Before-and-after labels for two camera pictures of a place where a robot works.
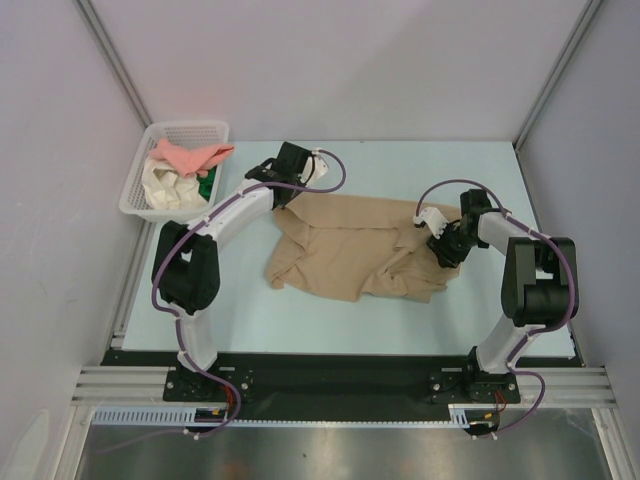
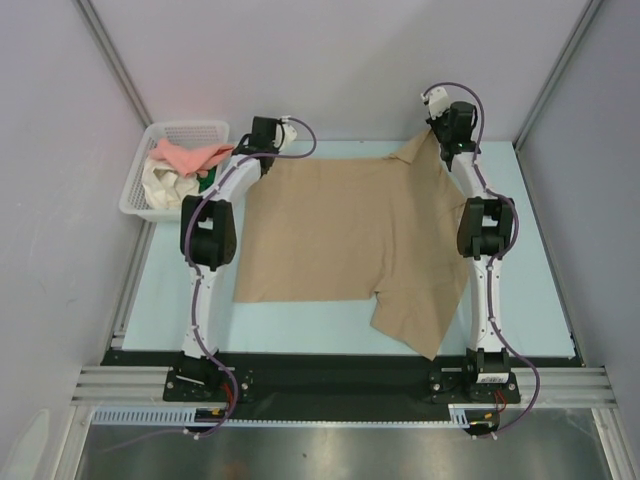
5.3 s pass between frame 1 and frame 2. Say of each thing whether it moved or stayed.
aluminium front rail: stayed
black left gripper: moved
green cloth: stayed
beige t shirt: moved
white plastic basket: stayed
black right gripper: moved
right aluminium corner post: stayed
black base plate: stayed
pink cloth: stayed
